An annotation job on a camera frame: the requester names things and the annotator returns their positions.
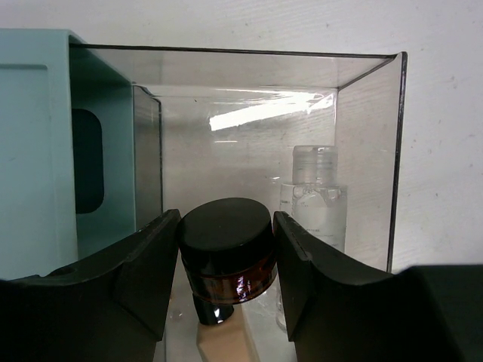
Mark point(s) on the clear acrylic box door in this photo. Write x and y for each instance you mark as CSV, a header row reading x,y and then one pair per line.
x,y
161,128

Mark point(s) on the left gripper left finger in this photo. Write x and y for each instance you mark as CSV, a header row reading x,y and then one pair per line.
x,y
109,306

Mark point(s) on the clear bottle blue label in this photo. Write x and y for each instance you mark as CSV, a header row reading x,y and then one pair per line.
x,y
314,198

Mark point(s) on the beige foundation bottle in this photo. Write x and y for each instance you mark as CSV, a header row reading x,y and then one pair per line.
x,y
223,333

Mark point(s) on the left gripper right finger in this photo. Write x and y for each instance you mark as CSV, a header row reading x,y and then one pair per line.
x,y
339,309

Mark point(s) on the teal makeup organizer box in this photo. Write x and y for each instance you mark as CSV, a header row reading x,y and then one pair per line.
x,y
56,151

